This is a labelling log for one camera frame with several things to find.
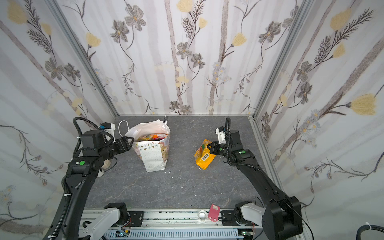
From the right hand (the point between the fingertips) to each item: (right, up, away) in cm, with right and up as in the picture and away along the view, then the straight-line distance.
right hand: (205, 142), depth 78 cm
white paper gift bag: (-28, -7, +2) cm, 29 cm away
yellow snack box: (-1, -8, +2) cm, 9 cm away
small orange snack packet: (-29, +2, +3) cm, 30 cm away
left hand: (-38, +4, -7) cm, 39 cm away
